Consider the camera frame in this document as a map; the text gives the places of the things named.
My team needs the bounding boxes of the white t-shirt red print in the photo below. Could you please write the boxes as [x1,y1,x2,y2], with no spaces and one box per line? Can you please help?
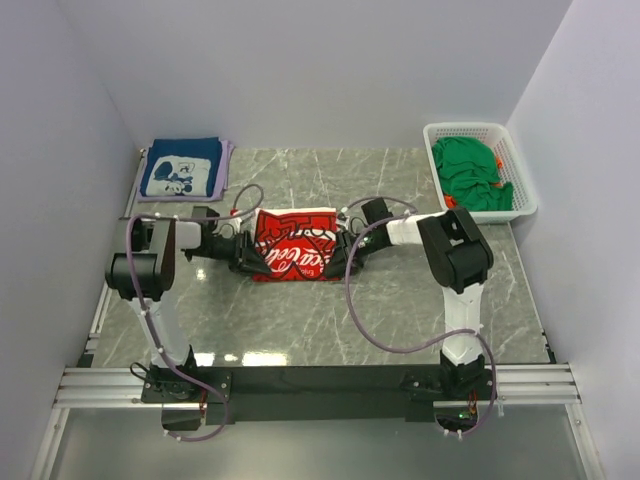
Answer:
[252,207,338,282]

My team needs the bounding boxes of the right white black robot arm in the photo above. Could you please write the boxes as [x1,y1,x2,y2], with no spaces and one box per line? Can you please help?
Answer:
[323,196,495,399]

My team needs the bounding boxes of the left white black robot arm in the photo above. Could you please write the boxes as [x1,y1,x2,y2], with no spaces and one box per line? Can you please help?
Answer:
[105,206,270,402]

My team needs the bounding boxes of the folded lilac t-shirt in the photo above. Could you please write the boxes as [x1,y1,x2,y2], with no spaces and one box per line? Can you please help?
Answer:
[135,138,236,204]

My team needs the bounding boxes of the green t-shirt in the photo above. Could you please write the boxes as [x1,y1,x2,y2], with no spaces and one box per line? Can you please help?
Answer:
[431,136,514,212]

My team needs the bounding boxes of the white plastic basket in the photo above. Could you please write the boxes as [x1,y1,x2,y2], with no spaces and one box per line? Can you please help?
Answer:
[423,121,538,224]

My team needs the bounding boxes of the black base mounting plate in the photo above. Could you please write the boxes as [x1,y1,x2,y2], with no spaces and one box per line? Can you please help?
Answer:
[141,364,494,425]

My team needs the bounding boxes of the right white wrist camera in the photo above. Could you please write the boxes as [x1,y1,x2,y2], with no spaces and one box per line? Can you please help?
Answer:
[336,206,351,230]

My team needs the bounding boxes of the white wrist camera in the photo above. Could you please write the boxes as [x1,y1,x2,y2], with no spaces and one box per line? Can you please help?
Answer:
[336,206,351,230]
[227,211,253,233]

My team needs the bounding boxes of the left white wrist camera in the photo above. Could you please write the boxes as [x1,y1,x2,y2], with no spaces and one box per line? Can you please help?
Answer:
[227,211,253,233]

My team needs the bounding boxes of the aluminium extrusion rail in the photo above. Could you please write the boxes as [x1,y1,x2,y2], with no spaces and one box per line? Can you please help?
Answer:
[53,364,581,409]

